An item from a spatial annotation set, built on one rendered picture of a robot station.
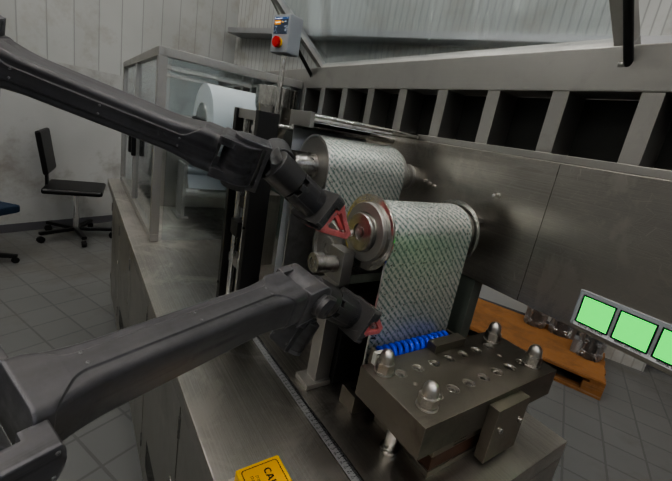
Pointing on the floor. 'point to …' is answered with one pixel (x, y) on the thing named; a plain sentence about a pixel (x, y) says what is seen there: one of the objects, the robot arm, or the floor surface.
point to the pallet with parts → (567, 342)
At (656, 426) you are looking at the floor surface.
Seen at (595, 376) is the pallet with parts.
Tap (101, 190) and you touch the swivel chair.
